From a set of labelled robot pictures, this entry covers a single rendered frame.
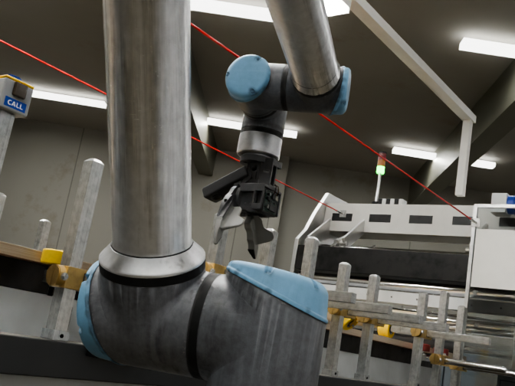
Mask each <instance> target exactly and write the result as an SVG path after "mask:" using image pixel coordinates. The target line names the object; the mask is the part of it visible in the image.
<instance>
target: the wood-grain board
mask: <svg viewBox="0 0 515 386"><path fill-rule="evenodd" d="M42 252H43V251H39V250H34V249H31V248H27V247H22V246H18V245H15V244H10V243H6V242H3V241H0V255H2V256H6V257H12V258H15V259H19V260H25V261H28V262H32V263H38V264H42V265H45V266H49V267H50V266H51V265H49V264H45V263H42V262H41V255H42ZM92 265H93V264H92V263H87V262H83V263H82V267H81V269H82V270H89V269H90V267H91V266H92ZM326 330H327V331H329V330H330V323H329V322H328V323H327V324H326ZM342 334H344V335H351V336H354V337H357V338H361V334H362V331H360V330H357V329H349V330H344V329H343V332H342ZM372 340H373V341H374V342H381V343H384V344H387V345H394V346H398V347H401V348H407V349H411V350H412V346H413V343H410V342H404V341H401V340H398V339H392V338H389V337H385V336H382V335H377V334H373V338H372ZM424 353H428V354H432V353H433V348H430V352H424Z"/></svg>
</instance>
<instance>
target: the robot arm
mask: <svg viewBox="0 0 515 386"><path fill-rule="evenodd" d="M265 1H266V4H267V7H268V10H269V12H270V15H271V19H272V22H273V23H274V27H275V30H276V32H277V36H278V38H279V41H280V45H281V47H282V50H283V52H284V56H285V58H286V61H287V64H272V63H268V62H267V61H266V60H265V59H264V58H262V57H260V56H257V55H255V54H247V55H244V56H241V57H239V58H238V59H236V60H235V61H234V62H233V63H232V64H231V65H230V67H229V68H228V71H227V73H226V77H225V83H226V87H227V88H228V92H229V94H230V96H231V98H232V99H233V100H235V101H236V103H237V104H238V105H239V106H240V108H241V110H242V111H243V113H244V115H243V120H242V124H241V133H240V136H239V141H238V149H237V154H238V155H239V156H240V157H241V158H240V163H241V164H242V165H244V166H243V167H241V168H239V169H237V170H235V171H234V172H232V173H230V174H228V175H226V176H224V177H222V178H220V179H219V180H217V181H215V182H212V183H211V184H210V185H207V186H205V187H204V188H203V189H202V193H203V196H204V198H207V199H208V200H210V201H213V202H214V203H217V202H219V201H220V200H222V201H221V205H220V207H219V209H218V213H217V219H216V222H215V230H214V237H213V243H214V244H216V245H217V243H218V242H219V241H220V239H221V236H222V234H223V232H224V230H226V229H231V228H235V227H240V226H241V225H242V224H244V229H245V230H246V231H247V241H248V252H249V253H250V255H251V256H252V258H253V259H256V258H257V255H258V244H263V243H267V242H270V241H272V240H273V239H274V234H273V233H272V232H271V231H269V230H268V229H266V228H265V227H264V225H263V221H262V219H261V218H275V217H276V218H277V217H278V212H279V207H280V199H281V194H282V193H281V192H279V187H278V186H277V185H275V184H274V183H275V178H276V174H277V169H281V168H282V163H281V162H278V161H279V159H280V151H281V146H282V140H283V136H284V127H285V123H286V118H287V111H290V112H300V113H320V114H328V115H329V116H332V115H342V114H344V113H345V112H346V109H347V106H348V101H349V92H350V84H351V70H350V69H349V68H348V67H344V66H342V67H340V65H339V63H338V61H337V59H336V52H335V48H334V45H333V39H332V35H331V31H330V25H329V21H328V17H327V13H326V7H325V4H324V0H265ZM103 29H104V49H105V68H106V88H107V125H108V145H109V164H110V202H111V221H112V242H111V243H110V244H109V245H108V246H107V247H106V248H104V249H103V250H102V251H101V253H100V255H99V260H98V261H97V262H95V263H94V264H93V265H92V266H91V267H90V269H89V270H88V271H87V273H86V278H87V281H83V282H82V284H81V286H80V291H79V294H78V299H77V325H78V326H80V328H79V334H80V338H81V341H82V342H83V344H84V346H85V347H86V349H87V350H88V351H89V352H90V353H91V354H92V355H94V356H96V357H98V358H102V359H105V360H108V361H111V362H113V363H115V364H118V365H129V366H133V367H137V368H145V369H149V370H154V371H161V372H165V373H170V374H174V375H181V376H186V377H190V378H197V379H202V380H206V381H207V385H206V386H318V381H319V375H320V365H321V359H322V354H323V343H324V339H325V333H326V324H327V323H328V320H327V308H328V292H327V290H326V288H325V287H324V285H322V284H321V283H319V282H317V281H316V280H312V279H311V278H308V277H305V276H301V275H299V274H296V273H291V272H288V271H286V270H280V269H278V268H274V267H268V266H265V265H261V264H257V263H250V262H245V261H240V260H233V261H231V262H230V263H229V264H228V266H227V267H226V270H227V273H226V274H220V273H211V272H207V271H206V270H205V251H204V250H203V248H202V247H201V246H199V245H198V244H197V243H196V242H195V241H194V240H193V239H192V151H191V0H103ZM275 186H276V187H275ZM277 187H278V188H277ZM273 191H274V192H273ZM239 215H240V216H241V217H246V216H247V217H246V219H245V220H244V219H243V218H241V217H239Z"/></svg>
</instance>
